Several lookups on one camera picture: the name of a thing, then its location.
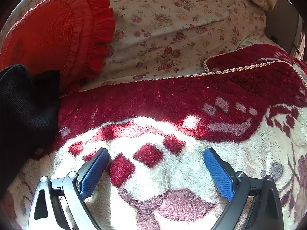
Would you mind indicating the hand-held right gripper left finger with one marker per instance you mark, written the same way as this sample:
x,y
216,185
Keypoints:
x,y
92,175

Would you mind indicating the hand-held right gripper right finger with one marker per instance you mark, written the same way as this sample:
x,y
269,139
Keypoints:
x,y
219,173

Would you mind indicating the black pants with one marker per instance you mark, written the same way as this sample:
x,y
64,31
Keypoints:
x,y
25,117

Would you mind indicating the red and white plush blanket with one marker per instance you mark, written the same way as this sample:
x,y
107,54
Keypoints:
x,y
172,134

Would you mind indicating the red ruffled pillow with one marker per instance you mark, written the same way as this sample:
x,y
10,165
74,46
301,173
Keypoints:
x,y
55,36

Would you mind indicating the floral bed sheet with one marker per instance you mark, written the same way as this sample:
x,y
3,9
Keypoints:
x,y
168,28

